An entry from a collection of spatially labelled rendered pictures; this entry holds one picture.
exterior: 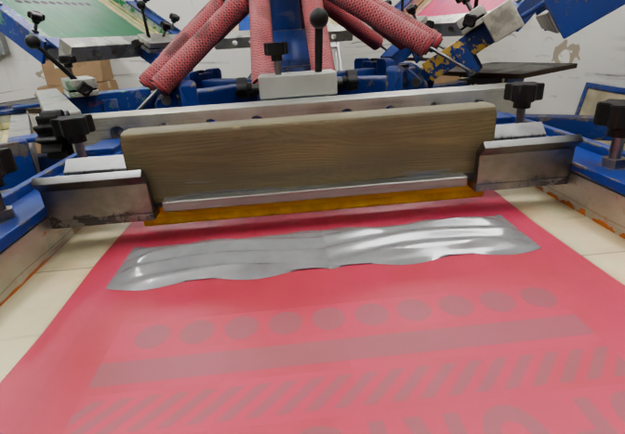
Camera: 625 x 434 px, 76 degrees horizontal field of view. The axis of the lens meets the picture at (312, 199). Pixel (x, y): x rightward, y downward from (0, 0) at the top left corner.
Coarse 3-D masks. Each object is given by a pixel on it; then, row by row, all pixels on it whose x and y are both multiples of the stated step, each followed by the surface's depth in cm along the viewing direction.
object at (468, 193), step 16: (448, 192) 42; (464, 192) 42; (480, 192) 43; (256, 208) 41; (272, 208) 41; (288, 208) 42; (304, 208) 42; (320, 208) 42; (336, 208) 42; (144, 224) 41; (160, 224) 41
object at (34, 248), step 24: (552, 192) 43; (576, 192) 40; (600, 192) 36; (600, 216) 37; (624, 216) 34; (24, 240) 34; (48, 240) 37; (0, 264) 31; (24, 264) 34; (0, 288) 31
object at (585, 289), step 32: (320, 224) 40; (352, 224) 40; (384, 224) 40; (512, 224) 38; (448, 256) 33; (480, 256) 33; (512, 256) 33; (544, 256) 32; (576, 256) 32; (352, 288) 30; (384, 288) 30; (416, 288) 30; (448, 288) 29; (480, 288) 29; (576, 288) 28; (608, 288) 28; (608, 320) 25
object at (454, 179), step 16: (432, 176) 40; (448, 176) 40; (464, 176) 39; (224, 192) 39; (240, 192) 39; (256, 192) 39; (272, 192) 38; (288, 192) 38; (304, 192) 39; (320, 192) 39; (336, 192) 39; (352, 192) 39; (368, 192) 39; (384, 192) 39; (176, 208) 38; (192, 208) 38
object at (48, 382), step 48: (144, 240) 40; (192, 240) 39; (96, 288) 32; (192, 288) 31; (240, 288) 31; (288, 288) 31; (48, 336) 27; (96, 336) 27; (0, 384) 23; (48, 384) 23; (0, 432) 20; (48, 432) 20
